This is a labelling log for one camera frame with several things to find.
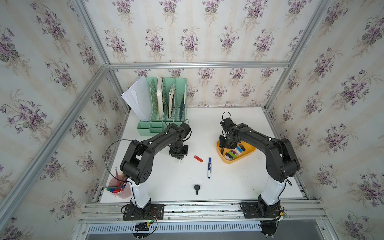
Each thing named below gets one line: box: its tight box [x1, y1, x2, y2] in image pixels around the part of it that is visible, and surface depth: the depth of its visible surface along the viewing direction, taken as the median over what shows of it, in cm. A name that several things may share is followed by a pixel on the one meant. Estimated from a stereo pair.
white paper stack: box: [121, 75, 152, 121], surface depth 100 cm
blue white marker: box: [207, 157, 212, 179], surface depth 88 cm
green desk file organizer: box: [137, 77, 188, 137], surface depth 106 cm
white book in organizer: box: [156, 77, 164, 120], surface depth 100 cm
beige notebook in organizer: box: [168, 84, 175, 119], surface depth 103 cm
